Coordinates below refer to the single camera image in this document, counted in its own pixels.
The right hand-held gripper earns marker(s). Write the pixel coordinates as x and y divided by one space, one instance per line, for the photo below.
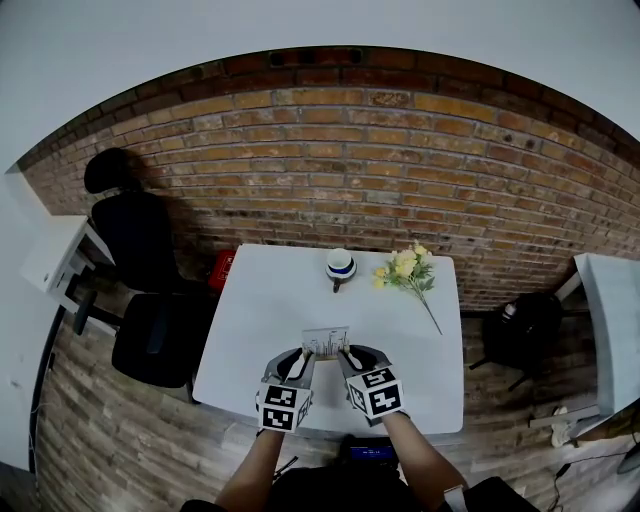
377 392

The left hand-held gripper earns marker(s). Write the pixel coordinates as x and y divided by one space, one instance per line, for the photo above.
282 407

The clear test tube rack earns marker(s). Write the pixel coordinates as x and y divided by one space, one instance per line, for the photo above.
325 342

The person's left forearm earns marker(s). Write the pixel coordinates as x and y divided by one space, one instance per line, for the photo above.
252 467

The person's right forearm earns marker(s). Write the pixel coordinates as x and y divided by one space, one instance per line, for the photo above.
425 452

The black device with blue screen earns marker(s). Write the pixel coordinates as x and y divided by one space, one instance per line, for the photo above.
371 452

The white blue-striped cup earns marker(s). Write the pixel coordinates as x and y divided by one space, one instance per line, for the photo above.
340 266

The yellow artificial flower bouquet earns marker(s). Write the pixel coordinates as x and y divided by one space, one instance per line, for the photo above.
406 267

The red box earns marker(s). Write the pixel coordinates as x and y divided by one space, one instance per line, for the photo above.
221 270

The person's black shirt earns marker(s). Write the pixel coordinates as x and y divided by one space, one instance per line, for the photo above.
340 492

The black backpack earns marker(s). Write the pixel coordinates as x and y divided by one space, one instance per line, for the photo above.
530 330

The black office chair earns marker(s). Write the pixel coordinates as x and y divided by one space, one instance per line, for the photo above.
140 240

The pale blue-topped white table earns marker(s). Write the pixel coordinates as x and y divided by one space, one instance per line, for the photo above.
615 325

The small white side table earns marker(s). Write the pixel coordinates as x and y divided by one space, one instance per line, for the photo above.
55 250

